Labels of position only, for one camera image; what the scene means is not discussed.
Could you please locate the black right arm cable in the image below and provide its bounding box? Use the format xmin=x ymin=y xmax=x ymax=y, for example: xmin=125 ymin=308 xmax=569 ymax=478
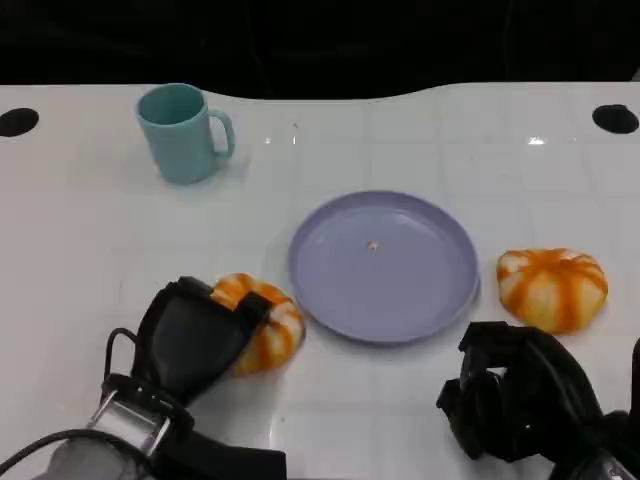
xmin=630 ymin=337 xmax=640 ymax=401

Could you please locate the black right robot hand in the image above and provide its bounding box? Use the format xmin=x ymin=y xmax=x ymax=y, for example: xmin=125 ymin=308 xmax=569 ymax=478
xmin=435 ymin=321 xmax=607 ymax=461

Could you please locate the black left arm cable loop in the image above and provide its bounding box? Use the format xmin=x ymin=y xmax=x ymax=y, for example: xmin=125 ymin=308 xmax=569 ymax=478
xmin=101 ymin=327 xmax=151 ymax=396

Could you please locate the lilac plate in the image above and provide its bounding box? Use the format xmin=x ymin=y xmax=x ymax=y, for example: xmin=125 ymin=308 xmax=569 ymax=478
xmin=287 ymin=189 xmax=482 ymax=346

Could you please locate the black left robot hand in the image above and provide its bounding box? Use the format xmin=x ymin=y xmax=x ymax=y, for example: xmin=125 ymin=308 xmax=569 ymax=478
xmin=132 ymin=275 xmax=275 ymax=407

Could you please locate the orange and white bread roll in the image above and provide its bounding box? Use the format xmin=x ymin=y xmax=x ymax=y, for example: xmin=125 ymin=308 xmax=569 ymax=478
xmin=496 ymin=247 xmax=610 ymax=335
xmin=209 ymin=272 xmax=306 ymax=377

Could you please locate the pale green mug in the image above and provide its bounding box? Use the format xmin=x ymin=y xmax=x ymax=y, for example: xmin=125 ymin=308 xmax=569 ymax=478
xmin=136 ymin=82 xmax=236 ymax=186

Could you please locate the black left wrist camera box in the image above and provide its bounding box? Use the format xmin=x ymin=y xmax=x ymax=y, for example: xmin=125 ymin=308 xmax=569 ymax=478
xmin=149 ymin=430 xmax=289 ymax=480

